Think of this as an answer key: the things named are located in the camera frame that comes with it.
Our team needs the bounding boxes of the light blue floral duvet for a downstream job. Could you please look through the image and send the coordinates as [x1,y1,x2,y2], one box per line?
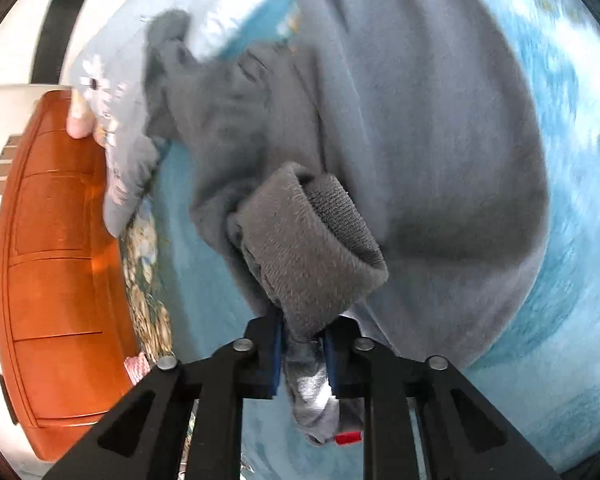
[69,0,291,236]

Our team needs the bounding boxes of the grey sweatpants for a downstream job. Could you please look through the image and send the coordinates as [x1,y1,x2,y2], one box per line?
[144,0,548,445]

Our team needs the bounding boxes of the teal floral bed blanket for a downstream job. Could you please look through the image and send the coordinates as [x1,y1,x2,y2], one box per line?
[123,0,600,479]

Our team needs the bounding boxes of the pink towel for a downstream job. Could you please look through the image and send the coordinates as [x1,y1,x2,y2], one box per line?
[123,352,151,385]

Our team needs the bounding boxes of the pink floral pillow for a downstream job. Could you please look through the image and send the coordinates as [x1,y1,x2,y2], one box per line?
[93,125,107,148]
[66,88,96,139]

